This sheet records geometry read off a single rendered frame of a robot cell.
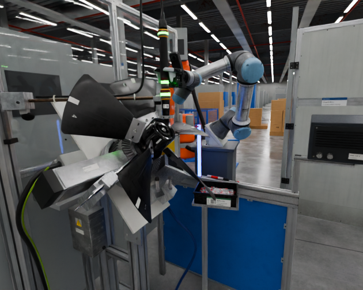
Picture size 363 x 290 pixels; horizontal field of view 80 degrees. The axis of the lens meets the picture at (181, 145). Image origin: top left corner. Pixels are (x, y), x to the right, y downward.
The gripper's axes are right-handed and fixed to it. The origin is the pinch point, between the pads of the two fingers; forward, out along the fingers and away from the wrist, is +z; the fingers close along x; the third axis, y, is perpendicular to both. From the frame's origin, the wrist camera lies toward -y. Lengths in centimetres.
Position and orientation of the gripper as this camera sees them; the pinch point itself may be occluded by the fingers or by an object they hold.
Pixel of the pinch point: (160, 68)
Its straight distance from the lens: 97.4
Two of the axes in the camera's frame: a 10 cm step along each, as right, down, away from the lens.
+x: -8.7, -0.9, 4.9
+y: 0.2, 9.8, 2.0
